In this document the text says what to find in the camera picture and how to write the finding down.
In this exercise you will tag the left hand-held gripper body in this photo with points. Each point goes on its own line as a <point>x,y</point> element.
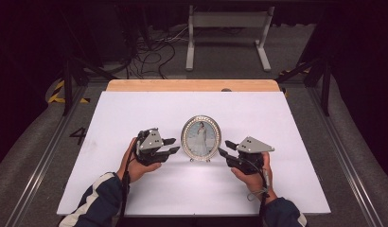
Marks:
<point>149,142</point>

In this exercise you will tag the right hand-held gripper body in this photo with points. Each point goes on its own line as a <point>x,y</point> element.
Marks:
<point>252,146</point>

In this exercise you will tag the oval silver photo frame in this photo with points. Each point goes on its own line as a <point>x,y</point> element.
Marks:
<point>201,138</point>

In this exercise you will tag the person's left hand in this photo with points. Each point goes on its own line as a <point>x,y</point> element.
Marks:
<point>135,168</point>

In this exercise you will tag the person's right hand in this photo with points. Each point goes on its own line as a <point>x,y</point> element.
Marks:
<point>255,183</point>

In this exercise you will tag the white board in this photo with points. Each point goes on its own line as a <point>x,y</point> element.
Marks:
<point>151,107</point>

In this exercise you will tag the grey round table grommet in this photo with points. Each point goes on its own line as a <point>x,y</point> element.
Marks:
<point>226,90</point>

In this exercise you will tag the wooden table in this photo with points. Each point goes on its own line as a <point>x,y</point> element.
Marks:
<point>182,85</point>

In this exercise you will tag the black metal stand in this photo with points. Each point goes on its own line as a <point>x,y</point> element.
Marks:
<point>68,85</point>
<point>324,85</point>

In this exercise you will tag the yellow black floor tape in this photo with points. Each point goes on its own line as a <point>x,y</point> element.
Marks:
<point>56,94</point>

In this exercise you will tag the white metal stand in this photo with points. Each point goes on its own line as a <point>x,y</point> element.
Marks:
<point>230,19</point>

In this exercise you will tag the aluminium rail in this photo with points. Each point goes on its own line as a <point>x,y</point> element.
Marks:
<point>343,157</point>
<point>44,164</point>

